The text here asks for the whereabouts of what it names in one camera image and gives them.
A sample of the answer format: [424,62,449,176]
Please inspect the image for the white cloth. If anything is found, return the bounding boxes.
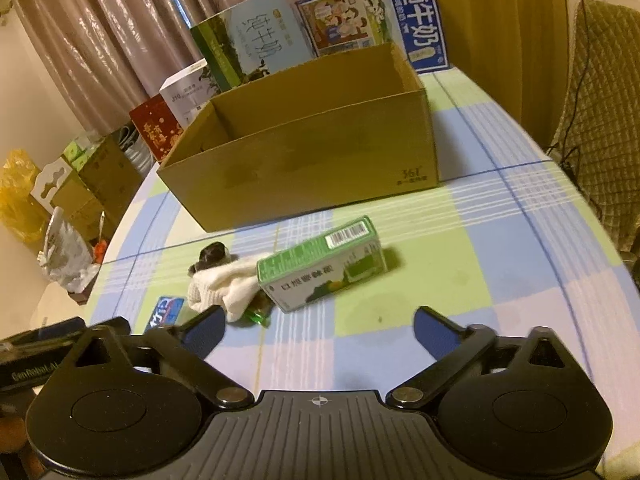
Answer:
[186,252,270,323]

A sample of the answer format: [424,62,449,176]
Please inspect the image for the green toothpaste box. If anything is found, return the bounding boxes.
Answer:
[256,216,386,313]

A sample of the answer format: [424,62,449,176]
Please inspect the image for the left human hand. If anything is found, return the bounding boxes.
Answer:
[0,415,29,457]

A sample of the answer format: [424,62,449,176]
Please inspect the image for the clear blue plastic case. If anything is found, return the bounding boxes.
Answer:
[144,296,186,332]

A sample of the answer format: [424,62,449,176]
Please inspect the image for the green wrapped candy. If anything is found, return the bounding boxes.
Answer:
[243,304,272,328]

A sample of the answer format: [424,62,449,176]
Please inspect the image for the white plastic bag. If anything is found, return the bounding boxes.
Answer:
[37,207,100,294]

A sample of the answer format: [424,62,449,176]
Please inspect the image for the checkered bed sheet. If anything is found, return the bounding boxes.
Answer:
[84,65,640,466]

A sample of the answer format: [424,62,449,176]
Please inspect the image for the yellow plastic bag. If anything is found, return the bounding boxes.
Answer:
[0,150,50,246]

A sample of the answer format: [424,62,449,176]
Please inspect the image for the brown cardboard carton left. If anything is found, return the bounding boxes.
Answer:
[51,136,143,244]

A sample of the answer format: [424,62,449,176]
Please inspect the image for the stacked white bowls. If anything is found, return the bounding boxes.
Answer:
[117,122,154,178]

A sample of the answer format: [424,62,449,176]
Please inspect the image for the red gold gift box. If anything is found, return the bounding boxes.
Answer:
[129,94,183,162]

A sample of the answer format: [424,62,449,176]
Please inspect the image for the open brown cardboard box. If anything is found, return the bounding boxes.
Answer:
[157,44,439,232]

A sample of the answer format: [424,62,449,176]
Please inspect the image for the quilted olive chair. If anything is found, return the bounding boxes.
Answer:
[551,0,639,252]

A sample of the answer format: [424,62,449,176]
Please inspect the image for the white humidifier box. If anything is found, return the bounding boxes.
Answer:
[160,58,220,129]

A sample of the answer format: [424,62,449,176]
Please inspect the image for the green blue milk carton box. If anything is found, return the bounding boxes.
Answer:
[191,0,314,91]

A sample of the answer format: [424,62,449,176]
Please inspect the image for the beige curtain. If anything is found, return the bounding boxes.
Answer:
[6,0,367,137]

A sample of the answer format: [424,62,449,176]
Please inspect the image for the wooden wardrobe door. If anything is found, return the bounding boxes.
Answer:
[437,0,570,146]

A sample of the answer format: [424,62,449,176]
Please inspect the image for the orange handled screwdriver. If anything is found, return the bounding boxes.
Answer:
[93,211,108,264]

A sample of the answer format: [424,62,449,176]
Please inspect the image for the black power cable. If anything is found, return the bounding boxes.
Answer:
[544,0,609,201]

